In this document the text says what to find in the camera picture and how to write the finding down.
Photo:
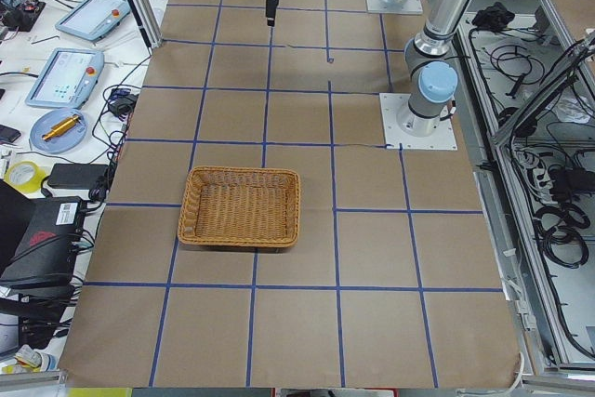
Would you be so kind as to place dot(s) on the yellow tape roll on desk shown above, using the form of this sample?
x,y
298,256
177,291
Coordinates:
x,y
26,177

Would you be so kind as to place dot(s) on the upper teach pendant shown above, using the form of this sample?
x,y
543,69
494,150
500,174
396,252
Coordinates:
x,y
92,20

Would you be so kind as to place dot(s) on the teach pendant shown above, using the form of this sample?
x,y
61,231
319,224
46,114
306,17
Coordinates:
x,y
67,79
92,20

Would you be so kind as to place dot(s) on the brown wicker basket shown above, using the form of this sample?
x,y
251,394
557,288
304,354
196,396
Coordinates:
x,y
240,206

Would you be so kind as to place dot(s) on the lower teach pendant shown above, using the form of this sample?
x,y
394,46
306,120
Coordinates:
x,y
67,79

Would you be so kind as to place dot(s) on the brass cylinder tool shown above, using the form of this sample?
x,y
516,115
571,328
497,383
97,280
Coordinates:
x,y
62,127

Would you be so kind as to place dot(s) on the blue plate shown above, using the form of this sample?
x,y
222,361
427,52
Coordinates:
x,y
60,144

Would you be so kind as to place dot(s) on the black power adapter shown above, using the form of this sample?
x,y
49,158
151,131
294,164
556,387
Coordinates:
x,y
75,176

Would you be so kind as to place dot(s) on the black laptop computer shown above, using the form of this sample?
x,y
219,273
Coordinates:
x,y
38,243

